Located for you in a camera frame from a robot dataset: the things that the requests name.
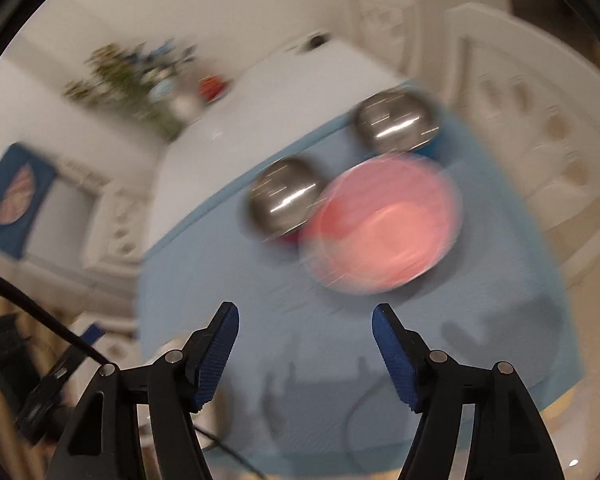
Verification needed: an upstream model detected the glass vase with green stems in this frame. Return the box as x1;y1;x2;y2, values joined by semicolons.
62;42;181;141

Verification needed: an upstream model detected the red lidded teacup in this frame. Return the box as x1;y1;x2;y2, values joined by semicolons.
199;75;228;102

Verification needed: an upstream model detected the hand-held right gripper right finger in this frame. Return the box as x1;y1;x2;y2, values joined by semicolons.
371;303;566;480

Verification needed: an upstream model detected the pink cartoon bowl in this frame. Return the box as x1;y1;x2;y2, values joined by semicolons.
300;152;465;296

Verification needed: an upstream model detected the white vase with blue flowers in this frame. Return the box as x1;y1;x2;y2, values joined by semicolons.
140;40;206;121

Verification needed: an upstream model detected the red steel bowl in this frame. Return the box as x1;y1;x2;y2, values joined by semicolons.
248;156;327;251

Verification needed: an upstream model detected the light blue table mat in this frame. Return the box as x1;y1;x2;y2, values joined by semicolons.
135;80;581;466

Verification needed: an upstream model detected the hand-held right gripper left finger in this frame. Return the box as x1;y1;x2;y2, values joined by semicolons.
47;301;240;480

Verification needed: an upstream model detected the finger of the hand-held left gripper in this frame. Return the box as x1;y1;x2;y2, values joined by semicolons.
62;324;107;361

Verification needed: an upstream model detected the blue steel bowl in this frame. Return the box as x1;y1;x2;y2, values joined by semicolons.
355;89;445;157

